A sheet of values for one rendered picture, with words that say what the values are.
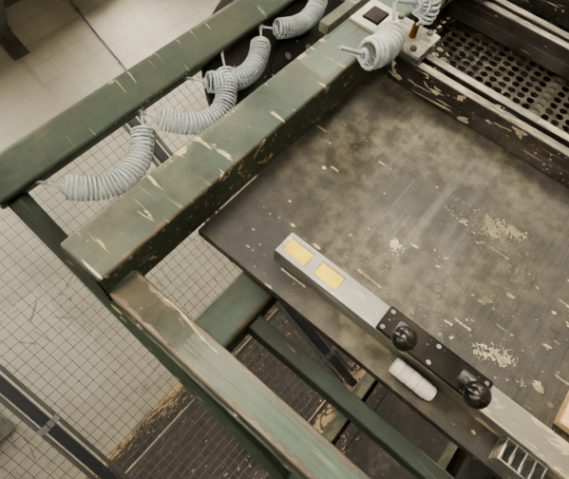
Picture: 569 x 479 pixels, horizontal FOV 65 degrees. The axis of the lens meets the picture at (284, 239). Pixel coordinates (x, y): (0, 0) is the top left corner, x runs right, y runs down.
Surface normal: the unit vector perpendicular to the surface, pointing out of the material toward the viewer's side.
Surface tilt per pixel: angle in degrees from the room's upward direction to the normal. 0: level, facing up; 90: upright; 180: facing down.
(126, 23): 90
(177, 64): 90
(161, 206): 58
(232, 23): 90
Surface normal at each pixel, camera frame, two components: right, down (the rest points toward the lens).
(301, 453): 0.08, -0.47
